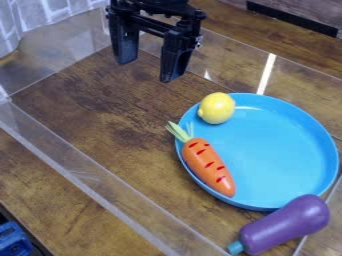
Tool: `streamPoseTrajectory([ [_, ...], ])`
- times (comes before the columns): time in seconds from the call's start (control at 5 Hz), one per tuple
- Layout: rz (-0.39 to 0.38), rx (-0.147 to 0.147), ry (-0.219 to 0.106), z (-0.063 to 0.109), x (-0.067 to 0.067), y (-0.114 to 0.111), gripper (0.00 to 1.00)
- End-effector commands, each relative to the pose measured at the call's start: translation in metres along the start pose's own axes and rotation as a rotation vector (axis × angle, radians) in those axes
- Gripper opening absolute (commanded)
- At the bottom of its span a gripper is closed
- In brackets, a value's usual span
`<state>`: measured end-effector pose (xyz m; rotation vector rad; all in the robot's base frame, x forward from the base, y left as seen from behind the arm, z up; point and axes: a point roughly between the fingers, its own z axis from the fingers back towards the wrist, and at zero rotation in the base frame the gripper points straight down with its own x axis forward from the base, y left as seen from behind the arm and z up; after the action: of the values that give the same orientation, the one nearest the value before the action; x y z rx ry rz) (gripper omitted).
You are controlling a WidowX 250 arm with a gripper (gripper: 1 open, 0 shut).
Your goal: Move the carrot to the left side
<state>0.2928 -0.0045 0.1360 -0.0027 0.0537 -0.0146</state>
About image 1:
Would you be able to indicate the orange toy carrot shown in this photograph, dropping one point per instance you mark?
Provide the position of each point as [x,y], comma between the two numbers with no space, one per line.
[204,161]

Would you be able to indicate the clear acrylic enclosure wall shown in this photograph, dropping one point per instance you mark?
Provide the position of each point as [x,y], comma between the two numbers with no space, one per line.
[90,174]

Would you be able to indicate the purple toy eggplant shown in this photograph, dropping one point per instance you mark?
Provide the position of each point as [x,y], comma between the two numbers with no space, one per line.
[302,217]

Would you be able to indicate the white curtain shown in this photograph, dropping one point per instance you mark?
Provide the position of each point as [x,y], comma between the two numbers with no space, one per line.
[25,15]

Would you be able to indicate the black baseboard strip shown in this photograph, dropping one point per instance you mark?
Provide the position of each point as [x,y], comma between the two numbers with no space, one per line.
[293,19]

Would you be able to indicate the blue round plate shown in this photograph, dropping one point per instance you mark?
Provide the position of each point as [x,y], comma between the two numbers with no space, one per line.
[277,149]

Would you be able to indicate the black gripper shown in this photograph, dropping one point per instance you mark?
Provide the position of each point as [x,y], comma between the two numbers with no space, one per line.
[130,16]

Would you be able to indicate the blue plastic crate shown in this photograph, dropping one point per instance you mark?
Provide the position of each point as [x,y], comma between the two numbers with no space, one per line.
[15,243]

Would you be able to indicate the yellow toy lemon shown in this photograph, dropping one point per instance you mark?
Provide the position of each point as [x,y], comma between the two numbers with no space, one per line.
[217,108]

